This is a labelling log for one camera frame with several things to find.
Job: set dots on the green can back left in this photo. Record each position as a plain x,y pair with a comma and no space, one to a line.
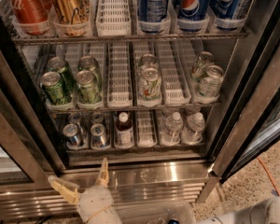
62,67

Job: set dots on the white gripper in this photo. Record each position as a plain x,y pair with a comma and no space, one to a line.
94,200

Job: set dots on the green can front left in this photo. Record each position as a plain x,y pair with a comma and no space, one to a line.
53,86

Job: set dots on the clear water bottle right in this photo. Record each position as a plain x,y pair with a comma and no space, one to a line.
193,130

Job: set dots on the empty white tray bottom shelf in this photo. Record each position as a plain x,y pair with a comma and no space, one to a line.
146,133

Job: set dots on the white green can front right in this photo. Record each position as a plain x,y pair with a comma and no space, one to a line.
210,84

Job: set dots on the clear plastic bin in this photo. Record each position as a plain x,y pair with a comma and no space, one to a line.
157,213

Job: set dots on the white can back middle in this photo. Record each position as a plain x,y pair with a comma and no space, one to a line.
147,61

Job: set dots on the empty white tray shelf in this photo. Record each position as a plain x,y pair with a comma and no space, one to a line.
146,133
119,89

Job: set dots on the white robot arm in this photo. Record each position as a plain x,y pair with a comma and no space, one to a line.
265,212

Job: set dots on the white can front middle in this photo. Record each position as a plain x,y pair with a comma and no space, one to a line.
150,84

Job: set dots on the red coca-cola can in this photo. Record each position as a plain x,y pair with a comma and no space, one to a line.
32,13

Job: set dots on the stainless steel fridge cabinet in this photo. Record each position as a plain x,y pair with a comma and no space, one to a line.
32,144

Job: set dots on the fridge door right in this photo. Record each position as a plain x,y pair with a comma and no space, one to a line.
258,126

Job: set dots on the white green can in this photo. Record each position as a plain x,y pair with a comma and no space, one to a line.
210,84
198,69

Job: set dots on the blue pepsi can right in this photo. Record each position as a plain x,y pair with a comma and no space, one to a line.
230,14

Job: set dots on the white green can back right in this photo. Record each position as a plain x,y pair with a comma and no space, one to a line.
198,69

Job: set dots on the blue pepsi can middle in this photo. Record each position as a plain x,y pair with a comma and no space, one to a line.
191,16

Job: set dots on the clear water bottle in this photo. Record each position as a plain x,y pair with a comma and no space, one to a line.
173,126
193,130

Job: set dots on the gold soda can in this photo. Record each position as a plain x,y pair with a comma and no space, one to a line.
72,14

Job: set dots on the blue pepsi can left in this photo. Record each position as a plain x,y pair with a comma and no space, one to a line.
151,13

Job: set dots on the empty white tray middle right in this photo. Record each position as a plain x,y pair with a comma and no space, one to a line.
175,87

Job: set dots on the clear water bottle left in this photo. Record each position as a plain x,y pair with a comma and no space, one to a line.
173,126

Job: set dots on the blue pepsi can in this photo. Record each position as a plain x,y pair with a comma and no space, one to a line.
191,16
230,14
151,13

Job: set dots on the empty white tray middle shelf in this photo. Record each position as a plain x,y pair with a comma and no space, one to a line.
119,89

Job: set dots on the dark drink bottle white cap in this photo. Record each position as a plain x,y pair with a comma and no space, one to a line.
124,130

